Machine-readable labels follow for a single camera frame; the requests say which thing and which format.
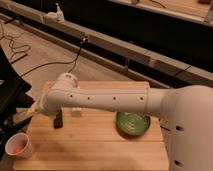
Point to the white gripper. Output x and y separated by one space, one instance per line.
40 106

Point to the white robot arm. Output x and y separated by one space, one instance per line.
189 111

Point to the black chair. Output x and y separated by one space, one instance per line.
13 95

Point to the black rectangular block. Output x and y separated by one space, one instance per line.
58 121

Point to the white bottle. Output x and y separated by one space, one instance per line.
76 112

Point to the green bowl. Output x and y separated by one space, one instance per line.
132 124

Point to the white clamp on rail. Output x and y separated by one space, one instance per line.
58 15

